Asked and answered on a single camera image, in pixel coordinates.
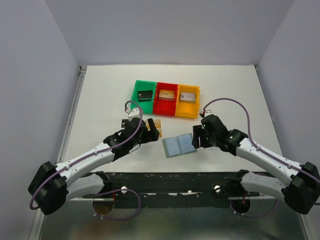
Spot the red plastic bin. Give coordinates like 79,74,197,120
152,82,179,117

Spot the black card stack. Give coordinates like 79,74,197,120
137,90,153,102

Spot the tan card stack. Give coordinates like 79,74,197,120
158,89,175,101

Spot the tan credit card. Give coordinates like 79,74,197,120
145,119,162,138

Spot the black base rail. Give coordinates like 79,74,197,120
82,169,261,210

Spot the sage green card holder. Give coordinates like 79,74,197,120
162,133,197,158

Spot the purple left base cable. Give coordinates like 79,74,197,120
93,188,142,221

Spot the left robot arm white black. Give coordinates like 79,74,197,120
27,117,160,215

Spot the silver card stack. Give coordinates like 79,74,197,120
179,92,196,103

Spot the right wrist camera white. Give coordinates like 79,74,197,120
199,109,213,118

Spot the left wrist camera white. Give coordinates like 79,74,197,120
127,107,141,121

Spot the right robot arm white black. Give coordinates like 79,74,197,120
192,114,320,215

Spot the black credit card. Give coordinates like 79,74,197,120
121,119,129,129

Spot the green plastic bin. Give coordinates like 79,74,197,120
131,80,157,115

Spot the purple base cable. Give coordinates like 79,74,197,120
93,188,142,221
229,197,279,218

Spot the aluminium frame rail left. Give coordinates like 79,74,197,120
55,66,88,164

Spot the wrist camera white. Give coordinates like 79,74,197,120
199,109,213,118
127,107,141,121

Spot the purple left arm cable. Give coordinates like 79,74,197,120
29,100,144,210

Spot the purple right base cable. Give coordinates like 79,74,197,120
229,197,279,218

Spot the yellow plastic bin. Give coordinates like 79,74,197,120
175,84,200,119

